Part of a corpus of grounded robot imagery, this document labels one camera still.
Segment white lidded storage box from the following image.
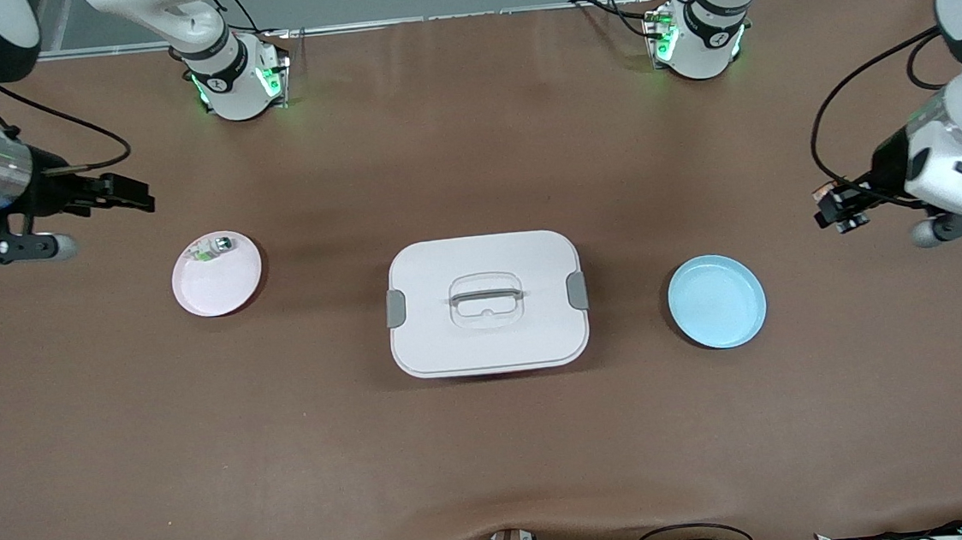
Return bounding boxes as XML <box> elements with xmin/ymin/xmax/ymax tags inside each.
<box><xmin>381</xmin><ymin>227</ymin><xmax>594</xmax><ymax>383</ymax></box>

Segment pink round plate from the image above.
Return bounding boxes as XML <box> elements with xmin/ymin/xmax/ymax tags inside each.
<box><xmin>169</xmin><ymin>228</ymin><xmax>266</xmax><ymax>321</ymax></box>

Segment light blue round plate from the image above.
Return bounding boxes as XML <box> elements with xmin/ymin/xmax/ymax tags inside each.
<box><xmin>664</xmin><ymin>250</ymin><xmax>771</xmax><ymax>353</ymax></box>

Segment brown table mat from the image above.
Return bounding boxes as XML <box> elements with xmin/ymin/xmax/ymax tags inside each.
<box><xmin>0</xmin><ymin>0</ymin><xmax>962</xmax><ymax>540</ymax></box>

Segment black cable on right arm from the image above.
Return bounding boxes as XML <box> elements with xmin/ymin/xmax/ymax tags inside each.
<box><xmin>0</xmin><ymin>73</ymin><xmax>134</xmax><ymax>181</ymax></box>

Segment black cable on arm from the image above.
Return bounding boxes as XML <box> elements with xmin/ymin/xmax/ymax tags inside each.
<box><xmin>801</xmin><ymin>25</ymin><xmax>959</xmax><ymax>216</ymax></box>
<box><xmin>0</xmin><ymin>73</ymin><xmax>134</xmax><ymax>181</ymax></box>

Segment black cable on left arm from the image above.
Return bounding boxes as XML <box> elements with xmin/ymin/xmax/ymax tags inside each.
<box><xmin>801</xmin><ymin>25</ymin><xmax>959</xmax><ymax>216</ymax></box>

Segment green switch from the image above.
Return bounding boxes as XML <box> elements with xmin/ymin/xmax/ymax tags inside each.
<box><xmin>189</xmin><ymin>234</ymin><xmax>238</xmax><ymax>266</ymax></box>

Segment black cables at arm base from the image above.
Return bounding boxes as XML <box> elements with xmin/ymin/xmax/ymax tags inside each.
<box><xmin>568</xmin><ymin>0</ymin><xmax>687</xmax><ymax>49</ymax></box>

